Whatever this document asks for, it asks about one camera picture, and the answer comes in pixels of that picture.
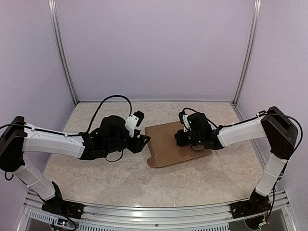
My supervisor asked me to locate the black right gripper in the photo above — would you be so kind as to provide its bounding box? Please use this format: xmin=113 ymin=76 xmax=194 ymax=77
xmin=174 ymin=129 xmax=203 ymax=146

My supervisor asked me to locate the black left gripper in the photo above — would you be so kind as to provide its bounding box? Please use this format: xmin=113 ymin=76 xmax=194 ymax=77
xmin=105 ymin=129 xmax=151 ymax=155

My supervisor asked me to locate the brown cardboard box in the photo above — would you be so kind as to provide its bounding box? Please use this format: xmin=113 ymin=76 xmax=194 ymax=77
xmin=145 ymin=122 xmax=213 ymax=168

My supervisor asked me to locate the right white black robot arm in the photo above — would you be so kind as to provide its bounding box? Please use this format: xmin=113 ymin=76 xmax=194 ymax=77
xmin=174 ymin=106 xmax=303 ymax=214

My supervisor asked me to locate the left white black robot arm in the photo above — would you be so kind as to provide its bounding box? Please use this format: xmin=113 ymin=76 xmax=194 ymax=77
xmin=0 ymin=115 xmax=151 ymax=214

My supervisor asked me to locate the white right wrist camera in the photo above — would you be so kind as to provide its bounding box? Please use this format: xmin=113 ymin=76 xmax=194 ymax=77
xmin=179 ymin=108 xmax=191 ymax=132

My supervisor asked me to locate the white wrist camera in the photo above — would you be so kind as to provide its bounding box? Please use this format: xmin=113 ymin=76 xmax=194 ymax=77
xmin=179 ymin=108 xmax=191 ymax=132
xmin=125 ymin=111 xmax=144 ymax=138

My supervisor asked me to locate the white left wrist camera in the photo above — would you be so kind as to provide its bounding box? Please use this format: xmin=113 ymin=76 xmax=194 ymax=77
xmin=125 ymin=111 xmax=144 ymax=138

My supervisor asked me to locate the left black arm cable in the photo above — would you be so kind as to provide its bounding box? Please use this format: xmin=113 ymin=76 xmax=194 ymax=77
xmin=0 ymin=95 xmax=134 ymax=180

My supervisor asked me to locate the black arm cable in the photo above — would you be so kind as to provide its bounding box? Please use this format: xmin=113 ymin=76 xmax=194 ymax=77
xmin=0 ymin=95 xmax=134 ymax=180
xmin=181 ymin=107 xmax=303 ymax=215

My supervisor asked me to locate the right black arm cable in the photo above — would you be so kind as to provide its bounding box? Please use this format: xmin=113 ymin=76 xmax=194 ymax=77
xmin=181 ymin=107 xmax=303 ymax=215

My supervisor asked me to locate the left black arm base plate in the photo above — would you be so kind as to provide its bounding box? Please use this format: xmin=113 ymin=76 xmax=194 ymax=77
xmin=41 ymin=196 xmax=85 ymax=219

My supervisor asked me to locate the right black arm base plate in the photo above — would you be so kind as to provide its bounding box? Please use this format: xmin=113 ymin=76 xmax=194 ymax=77
xmin=230 ymin=188 xmax=274 ymax=218

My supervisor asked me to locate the front aluminium frame rail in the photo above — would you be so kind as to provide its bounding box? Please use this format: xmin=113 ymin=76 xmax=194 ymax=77
xmin=15 ymin=191 xmax=296 ymax=231

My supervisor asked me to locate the left aluminium frame post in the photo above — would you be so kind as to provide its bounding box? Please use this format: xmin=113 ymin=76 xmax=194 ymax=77
xmin=48 ymin=0 xmax=79 ymax=106

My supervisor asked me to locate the aluminium frame post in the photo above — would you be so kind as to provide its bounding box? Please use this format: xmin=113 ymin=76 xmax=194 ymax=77
xmin=48 ymin=0 xmax=79 ymax=106
xmin=232 ymin=0 xmax=262 ymax=107

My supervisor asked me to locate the right aluminium frame post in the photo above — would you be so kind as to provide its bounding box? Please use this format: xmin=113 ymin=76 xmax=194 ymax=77
xmin=232 ymin=0 xmax=262 ymax=107

